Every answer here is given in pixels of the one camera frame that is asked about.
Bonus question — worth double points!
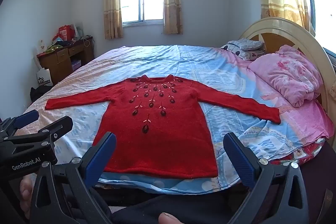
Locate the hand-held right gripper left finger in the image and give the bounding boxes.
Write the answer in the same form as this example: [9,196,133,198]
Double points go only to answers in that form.
[29,132,117,224]

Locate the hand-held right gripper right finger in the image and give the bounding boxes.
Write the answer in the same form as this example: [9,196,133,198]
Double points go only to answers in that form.
[223,132,310,224]

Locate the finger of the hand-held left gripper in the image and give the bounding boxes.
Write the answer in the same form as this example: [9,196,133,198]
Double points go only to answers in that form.
[0,110,40,138]
[31,115,74,147]

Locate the red embroidered sweater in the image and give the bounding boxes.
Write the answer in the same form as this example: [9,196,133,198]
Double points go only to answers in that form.
[45,74,281,179]

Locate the person's left hand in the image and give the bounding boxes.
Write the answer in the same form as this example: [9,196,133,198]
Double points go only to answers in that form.
[20,174,37,215]

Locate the person's right hand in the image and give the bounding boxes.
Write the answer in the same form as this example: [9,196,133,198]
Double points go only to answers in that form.
[158,212,182,224]

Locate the black bag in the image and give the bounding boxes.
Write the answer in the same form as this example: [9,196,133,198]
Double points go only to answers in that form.
[30,85,53,103]

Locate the white paper bag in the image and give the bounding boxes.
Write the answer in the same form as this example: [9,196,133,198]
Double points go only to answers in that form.
[36,68,52,87]

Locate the brown wooden desk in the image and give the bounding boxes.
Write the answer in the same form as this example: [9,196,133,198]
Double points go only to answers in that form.
[36,36,95,86]

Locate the white card box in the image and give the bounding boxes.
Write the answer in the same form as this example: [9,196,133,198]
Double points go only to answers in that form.
[37,39,48,54]

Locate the green cloth items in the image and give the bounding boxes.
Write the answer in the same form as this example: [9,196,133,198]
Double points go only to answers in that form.
[45,43,64,54]

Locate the person's dark clothing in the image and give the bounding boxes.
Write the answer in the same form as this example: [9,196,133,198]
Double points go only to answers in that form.
[62,135,336,224]

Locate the blue and pink bed sheet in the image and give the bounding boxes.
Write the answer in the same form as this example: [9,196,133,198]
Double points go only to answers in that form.
[16,44,335,195]

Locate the red gift box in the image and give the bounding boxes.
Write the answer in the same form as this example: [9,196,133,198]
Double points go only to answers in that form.
[54,25,74,42]

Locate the pink floral quilt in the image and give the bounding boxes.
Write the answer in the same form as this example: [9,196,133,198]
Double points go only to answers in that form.
[248,45,324,108]

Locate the white pillow with heart print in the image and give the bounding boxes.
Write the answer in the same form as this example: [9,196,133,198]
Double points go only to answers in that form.
[220,44,267,62]

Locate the grey patterned pillow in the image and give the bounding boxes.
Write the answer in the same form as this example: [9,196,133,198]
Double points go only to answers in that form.
[227,39,264,51]

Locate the cream and wood headboard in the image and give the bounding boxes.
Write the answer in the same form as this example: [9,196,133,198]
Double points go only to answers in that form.
[238,17,336,126]

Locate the large side window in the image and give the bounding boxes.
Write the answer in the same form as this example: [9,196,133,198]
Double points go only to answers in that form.
[290,0,336,67]

